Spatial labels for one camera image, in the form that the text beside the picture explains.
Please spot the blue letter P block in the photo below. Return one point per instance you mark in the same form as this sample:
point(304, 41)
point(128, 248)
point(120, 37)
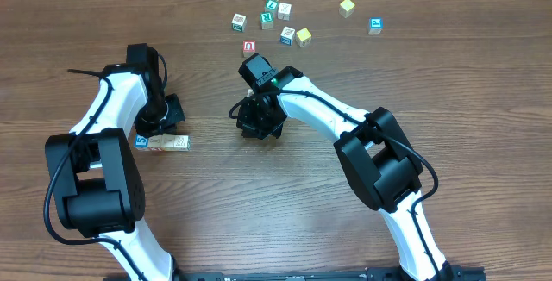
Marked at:
point(375, 26)

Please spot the red letter U block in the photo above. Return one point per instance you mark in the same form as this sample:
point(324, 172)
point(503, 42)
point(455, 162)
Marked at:
point(248, 48)

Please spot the white patterned wooden block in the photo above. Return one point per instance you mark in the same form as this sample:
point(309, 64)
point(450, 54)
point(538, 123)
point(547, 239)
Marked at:
point(284, 11)

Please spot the blue edged picture block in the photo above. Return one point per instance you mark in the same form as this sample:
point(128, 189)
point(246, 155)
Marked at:
point(287, 35)

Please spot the green letter B block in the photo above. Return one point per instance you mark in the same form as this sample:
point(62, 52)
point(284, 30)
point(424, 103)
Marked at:
point(239, 22)

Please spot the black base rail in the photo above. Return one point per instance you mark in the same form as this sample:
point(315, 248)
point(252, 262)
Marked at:
point(455, 273)

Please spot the teal letter R block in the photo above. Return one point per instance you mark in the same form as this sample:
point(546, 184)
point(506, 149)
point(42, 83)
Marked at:
point(266, 20)

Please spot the blue number five block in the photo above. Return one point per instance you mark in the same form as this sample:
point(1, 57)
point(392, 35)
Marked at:
point(141, 143)

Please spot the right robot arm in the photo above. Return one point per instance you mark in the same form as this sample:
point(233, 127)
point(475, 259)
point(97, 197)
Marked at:
point(378, 161)

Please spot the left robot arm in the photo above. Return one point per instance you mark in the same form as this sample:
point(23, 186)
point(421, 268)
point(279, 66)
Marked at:
point(95, 194)

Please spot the white zigzag picture block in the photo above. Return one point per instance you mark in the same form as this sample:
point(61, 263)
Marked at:
point(182, 143)

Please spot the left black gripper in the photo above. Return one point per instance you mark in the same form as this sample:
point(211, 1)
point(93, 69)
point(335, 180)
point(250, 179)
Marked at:
point(177, 113)

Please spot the teal letter L block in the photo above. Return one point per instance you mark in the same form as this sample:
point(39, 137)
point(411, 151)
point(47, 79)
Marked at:
point(272, 7)

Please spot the white blue edged block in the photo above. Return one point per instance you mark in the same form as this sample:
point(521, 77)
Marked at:
point(168, 142)

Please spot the far yellow wooden block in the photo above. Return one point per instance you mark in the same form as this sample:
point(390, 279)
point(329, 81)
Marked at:
point(346, 8)

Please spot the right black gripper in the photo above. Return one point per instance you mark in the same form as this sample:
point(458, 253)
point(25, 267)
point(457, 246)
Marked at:
point(247, 123)

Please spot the yellow block near cluster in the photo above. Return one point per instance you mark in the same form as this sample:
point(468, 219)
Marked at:
point(303, 37)

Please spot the white red edged block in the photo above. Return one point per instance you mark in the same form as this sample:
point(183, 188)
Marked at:
point(155, 143)

